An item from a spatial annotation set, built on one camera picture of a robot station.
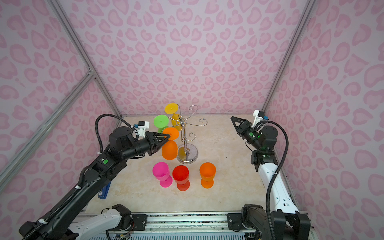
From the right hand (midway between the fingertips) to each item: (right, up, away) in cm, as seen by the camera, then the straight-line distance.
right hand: (232, 119), depth 69 cm
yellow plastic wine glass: (-29, +6, +9) cm, 31 cm away
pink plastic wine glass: (-35, -26, +7) cm, 44 cm away
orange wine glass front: (-30, -14, +4) cm, 33 cm away
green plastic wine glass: (-34, -1, +4) cm, 34 cm away
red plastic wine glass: (-25, -29, +10) cm, 39 cm away
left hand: (-27, -7, -6) cm, 29 cm away
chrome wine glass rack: (-23, -21, +29) cm, 42 cm away
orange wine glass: (-11, -28, +9) cm, 31 cm away
